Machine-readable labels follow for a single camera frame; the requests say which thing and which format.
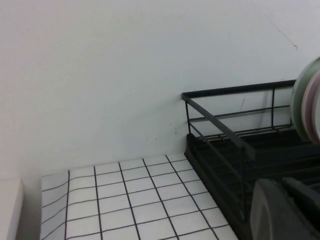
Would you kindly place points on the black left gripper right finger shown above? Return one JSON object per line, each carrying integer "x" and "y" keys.
{"x": 307, "y": 205}

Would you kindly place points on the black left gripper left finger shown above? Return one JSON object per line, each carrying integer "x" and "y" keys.
{"x": 267, "y": 212}

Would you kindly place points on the pink plate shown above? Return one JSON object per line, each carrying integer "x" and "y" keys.
{"x": 311, "y": 112}

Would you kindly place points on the green plate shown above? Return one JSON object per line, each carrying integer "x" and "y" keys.
{"x": 297, "y": 107}

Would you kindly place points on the white black-grid tablecloth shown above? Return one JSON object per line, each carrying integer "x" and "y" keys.
{"x": 137, "y": 200}

